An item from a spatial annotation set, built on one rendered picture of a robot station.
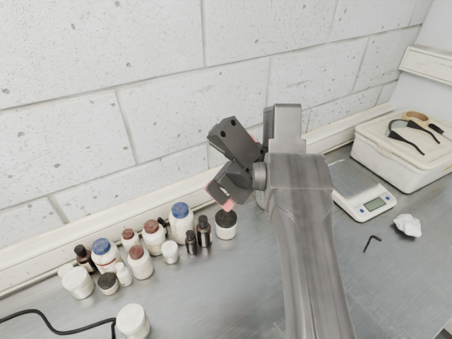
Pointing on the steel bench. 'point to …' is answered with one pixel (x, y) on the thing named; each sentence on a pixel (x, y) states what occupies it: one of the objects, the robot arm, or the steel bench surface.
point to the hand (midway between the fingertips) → (222, 171)
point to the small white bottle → (124, 274)
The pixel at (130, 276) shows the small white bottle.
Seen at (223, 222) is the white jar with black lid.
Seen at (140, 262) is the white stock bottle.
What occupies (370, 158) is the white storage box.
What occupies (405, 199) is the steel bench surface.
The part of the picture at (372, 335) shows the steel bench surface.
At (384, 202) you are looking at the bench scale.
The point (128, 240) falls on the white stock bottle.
